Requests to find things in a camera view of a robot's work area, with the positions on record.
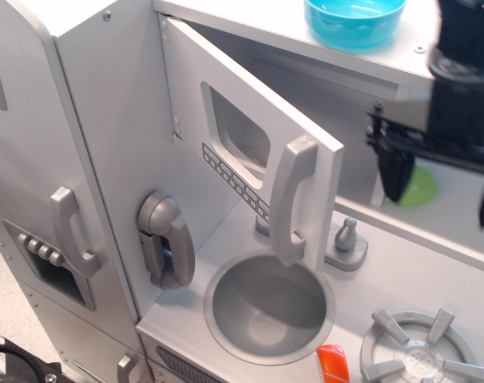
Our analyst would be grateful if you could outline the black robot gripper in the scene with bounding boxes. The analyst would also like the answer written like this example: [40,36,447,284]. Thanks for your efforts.
[367,1,484,227]

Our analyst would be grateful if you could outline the silver microwave door handle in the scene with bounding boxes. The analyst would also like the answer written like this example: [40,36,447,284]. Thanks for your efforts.
[269,136,317,267]

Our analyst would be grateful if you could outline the grey toy microwave door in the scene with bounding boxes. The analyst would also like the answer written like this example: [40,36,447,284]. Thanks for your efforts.
[158,14,345,272]

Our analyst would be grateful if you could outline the green plastic pear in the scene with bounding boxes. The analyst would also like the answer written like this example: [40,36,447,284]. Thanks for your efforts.
[395,166,438,207]

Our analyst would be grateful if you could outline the grey toy faucet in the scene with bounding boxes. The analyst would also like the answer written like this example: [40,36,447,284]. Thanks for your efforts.
[272,217,368,272]

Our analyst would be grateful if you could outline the grey toy stove burner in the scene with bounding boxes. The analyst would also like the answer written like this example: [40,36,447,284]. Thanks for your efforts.
[359,307,484,382]

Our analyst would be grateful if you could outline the turquoise plastic bowl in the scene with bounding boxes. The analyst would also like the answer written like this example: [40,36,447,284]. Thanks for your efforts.
[303,0,406,49]

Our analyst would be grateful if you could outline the orange toy carrot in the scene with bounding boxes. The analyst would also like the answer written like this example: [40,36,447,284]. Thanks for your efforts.
[316,345,350,383]

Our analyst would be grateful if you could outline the grey toy sink basin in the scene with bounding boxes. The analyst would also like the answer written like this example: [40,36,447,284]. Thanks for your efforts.
[204,249,335,365]

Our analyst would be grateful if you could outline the grey toy fridge door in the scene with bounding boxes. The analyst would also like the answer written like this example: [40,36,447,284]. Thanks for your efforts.
[0,1,152,382]

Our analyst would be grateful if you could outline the grey toy ice dispenser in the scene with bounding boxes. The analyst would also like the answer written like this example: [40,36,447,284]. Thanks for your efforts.
[2,219,96,311]

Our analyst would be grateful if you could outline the black equipment base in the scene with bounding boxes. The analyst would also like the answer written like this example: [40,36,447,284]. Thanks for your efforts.
[0,335,73,383]

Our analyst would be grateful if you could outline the grey toy wall phone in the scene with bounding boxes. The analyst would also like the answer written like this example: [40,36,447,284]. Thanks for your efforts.
[137,191,195,290]

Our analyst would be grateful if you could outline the silver lower door handle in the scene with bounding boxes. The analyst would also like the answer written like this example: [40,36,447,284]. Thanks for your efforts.
[117,353,146,383]

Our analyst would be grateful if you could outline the silver fridge door handle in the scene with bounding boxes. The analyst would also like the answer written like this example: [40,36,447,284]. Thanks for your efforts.
[50,186,101,278]

